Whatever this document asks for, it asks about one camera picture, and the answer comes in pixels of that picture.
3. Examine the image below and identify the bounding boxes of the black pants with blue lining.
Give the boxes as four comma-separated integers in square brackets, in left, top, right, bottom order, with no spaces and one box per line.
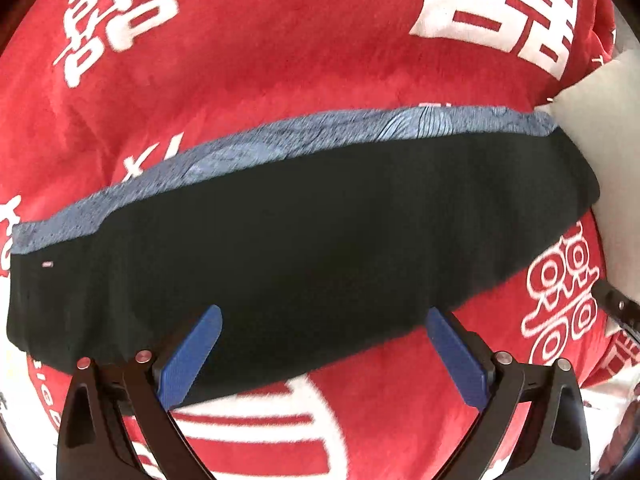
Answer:
[6,106,600,404]

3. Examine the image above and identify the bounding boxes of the beige pillow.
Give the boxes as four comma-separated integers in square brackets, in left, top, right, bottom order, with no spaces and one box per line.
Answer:
[538,49,640,301]

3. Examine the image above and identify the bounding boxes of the red blanket with white characters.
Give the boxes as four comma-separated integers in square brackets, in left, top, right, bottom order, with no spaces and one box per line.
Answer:
[1,0,639,479]

